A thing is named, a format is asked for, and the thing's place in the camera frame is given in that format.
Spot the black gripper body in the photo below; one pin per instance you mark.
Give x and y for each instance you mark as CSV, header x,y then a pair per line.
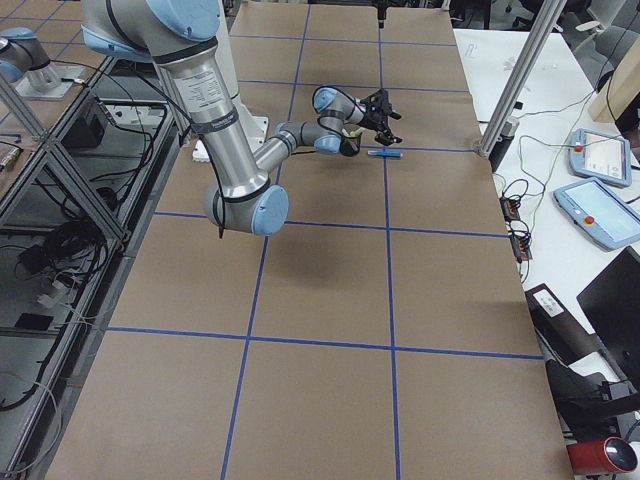
x,y
371,118

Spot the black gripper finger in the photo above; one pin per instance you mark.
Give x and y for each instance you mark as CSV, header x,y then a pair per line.
x,y
381,13
387,138

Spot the blue marker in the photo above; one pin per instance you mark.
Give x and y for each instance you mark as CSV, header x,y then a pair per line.
x,y
385,154

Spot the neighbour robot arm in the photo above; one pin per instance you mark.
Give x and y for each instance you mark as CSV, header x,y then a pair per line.
x,y
26,64

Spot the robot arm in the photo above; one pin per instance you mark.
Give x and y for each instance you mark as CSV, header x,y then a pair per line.
x,y
180,37

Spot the green highlighter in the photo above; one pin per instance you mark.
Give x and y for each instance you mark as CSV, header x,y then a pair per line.
x,y
355,133

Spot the black mesh pen cup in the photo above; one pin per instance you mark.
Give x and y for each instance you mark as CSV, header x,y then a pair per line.
x,y
349,147

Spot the orange black adapter box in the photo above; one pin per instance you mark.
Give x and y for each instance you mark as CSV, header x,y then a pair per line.
x,y
510,208

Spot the upper teach pendant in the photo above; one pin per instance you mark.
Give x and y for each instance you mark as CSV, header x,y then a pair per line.
x,y
602,156

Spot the teach pendant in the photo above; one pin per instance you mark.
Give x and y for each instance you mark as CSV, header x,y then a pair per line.
x,y
602,156
598,212

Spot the lower teach pendant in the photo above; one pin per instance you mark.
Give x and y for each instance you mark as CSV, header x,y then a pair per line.
x,y
598,212

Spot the black monitor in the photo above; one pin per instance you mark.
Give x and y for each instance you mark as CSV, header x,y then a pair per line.
x,y
610,303

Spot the red cylinder bottle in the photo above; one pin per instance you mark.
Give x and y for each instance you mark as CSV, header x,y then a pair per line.
x,y
602,456

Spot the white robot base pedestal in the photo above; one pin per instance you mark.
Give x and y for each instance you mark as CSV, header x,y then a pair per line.
x,y
254,127

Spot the aluminium frame post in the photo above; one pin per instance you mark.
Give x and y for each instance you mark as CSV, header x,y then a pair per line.
x,y
536,39

